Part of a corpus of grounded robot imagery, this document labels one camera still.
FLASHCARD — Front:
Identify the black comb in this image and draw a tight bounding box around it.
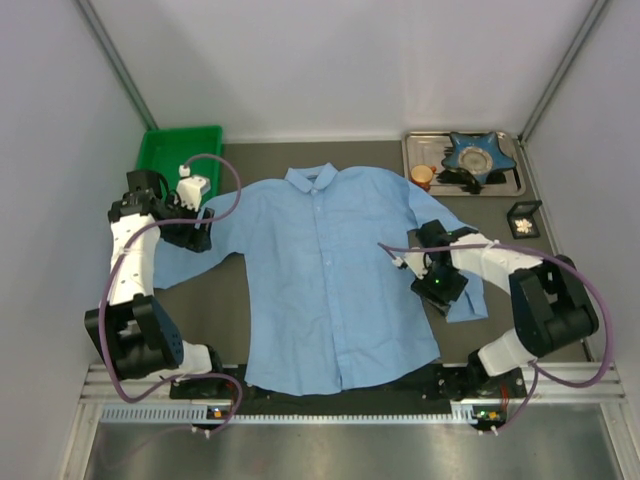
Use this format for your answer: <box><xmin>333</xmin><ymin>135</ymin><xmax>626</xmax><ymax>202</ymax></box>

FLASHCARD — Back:
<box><xmin>437</xmin><ymin>170</ymin><xmax>483</xmax><ymax>195</ymax></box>

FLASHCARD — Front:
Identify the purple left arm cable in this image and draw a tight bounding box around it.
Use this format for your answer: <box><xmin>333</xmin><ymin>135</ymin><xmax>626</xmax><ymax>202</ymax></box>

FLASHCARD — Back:
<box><xmin>98</xmin><ymin>153</ymin><xmax>245</xmax><ymax>436</ymax></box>

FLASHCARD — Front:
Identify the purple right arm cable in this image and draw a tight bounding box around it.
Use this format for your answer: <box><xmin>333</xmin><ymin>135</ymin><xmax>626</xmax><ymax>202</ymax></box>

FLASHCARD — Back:
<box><xmin>377</xmin><ymin>242</ymin><xmax>616</xmax><ymax>431</ymax></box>

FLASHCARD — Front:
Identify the green plastic tray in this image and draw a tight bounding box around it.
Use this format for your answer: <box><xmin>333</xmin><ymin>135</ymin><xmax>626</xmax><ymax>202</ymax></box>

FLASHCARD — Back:
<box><xmin>127</xmin><ymin>125</ymin><xmax>223</xmax><ymax>206</ymax></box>

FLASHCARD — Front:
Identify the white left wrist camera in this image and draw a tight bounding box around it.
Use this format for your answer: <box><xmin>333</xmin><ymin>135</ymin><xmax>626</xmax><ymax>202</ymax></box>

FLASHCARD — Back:
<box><xmin>175</xmin><ymin>165</ymin><xmax>211</xmax><ymax>212</ymax></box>

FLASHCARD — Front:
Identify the silver metal tray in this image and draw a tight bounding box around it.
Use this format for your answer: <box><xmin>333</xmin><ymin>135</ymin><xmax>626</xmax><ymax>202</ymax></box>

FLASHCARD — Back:
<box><xmin>402</xmin><ymin>131</ymin><xmax>525</xmax><ymax>197</ymax></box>

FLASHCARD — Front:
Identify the white slotted cable duct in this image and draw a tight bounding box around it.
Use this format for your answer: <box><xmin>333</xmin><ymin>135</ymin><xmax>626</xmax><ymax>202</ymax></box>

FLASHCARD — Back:
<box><xmin>99</xmin><ymin>402</ymin><xmax>506</xmax><ymax>426</ymax></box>

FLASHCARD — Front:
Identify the blue star-shaped dish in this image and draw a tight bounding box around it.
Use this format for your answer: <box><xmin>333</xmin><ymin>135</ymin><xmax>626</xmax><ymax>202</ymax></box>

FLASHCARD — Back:
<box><xmin>441</xmin><ymin>132</ymin><xmax>516</xmax><ymax>185</ymax></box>

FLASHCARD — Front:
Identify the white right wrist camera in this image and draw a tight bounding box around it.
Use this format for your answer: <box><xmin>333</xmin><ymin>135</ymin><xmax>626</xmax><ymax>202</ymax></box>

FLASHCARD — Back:
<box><xmin>392</xmin><ymin>251</ymin><xmax>432</xmax><ymax>280</ymax></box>

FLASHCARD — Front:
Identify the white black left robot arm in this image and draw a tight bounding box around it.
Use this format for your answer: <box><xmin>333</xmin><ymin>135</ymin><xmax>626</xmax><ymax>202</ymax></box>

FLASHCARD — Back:
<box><xmin>84</xmin><ymin>168</ymin><xmax>222</xmax><ymax>381</ymax></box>

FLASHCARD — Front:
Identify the orange cup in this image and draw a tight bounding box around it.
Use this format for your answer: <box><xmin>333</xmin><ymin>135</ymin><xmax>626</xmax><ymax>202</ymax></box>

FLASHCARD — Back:
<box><xmin>410</xmin><ymin>164</ymin><xmax>437</xmax><ymax>191</ymax></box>

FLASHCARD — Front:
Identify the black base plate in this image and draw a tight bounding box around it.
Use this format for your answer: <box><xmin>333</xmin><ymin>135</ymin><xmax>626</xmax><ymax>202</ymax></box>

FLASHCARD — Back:
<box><xmin>169</xmin><ymin>363</ymin><xmax>527</xmax><ymax>416</ymax></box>

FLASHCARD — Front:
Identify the light blue button shirt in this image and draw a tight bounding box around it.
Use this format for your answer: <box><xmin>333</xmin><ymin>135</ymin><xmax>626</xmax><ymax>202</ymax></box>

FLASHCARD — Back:
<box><xmin>154</xmin><ymin>164</ymin><xmax>461</xmax><ymax>396</ymax></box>

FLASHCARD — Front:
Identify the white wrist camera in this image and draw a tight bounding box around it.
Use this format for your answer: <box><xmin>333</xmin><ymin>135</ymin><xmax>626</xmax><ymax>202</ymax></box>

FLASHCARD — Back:
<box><xmin>392</xmin><ymin>251</ymin><xmax>432</xmax><ymax>280</ymax></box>
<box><xmin>175</xmin><ymin>165</ymin><xmax>211</xmax><ymax>212</ymax></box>

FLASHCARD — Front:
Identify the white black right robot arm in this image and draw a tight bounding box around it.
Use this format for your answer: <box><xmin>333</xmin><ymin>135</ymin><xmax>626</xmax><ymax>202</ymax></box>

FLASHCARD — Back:
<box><xmin>398</xmin><ymin>221</ymin><xmax>599</xmax><ymax>389</ymax></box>

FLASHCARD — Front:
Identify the black brooch box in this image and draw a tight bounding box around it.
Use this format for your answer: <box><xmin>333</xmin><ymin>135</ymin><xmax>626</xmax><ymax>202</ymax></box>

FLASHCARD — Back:
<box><xmin>506</xmin><ymin>200</ymin><xmax>543</xmax><ymax>239</ymax></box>

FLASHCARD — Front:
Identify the gold brooch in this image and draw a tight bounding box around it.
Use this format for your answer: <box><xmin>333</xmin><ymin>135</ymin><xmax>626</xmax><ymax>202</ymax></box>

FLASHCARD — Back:
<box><xmin>514</xmin><ymin>218</ymin><xmax>534</xmax><ymax>235</ymax></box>

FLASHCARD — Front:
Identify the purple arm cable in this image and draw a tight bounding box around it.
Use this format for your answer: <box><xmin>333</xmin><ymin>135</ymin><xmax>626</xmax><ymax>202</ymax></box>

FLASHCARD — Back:
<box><xmin>377</xmin><ymin>242</ymin><xmax>616</xmax><ymax>431</ymax></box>
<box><xmin>98</xmin><ymin>153</ymin><xmax>245</xmax><ymax>436</ymax></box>

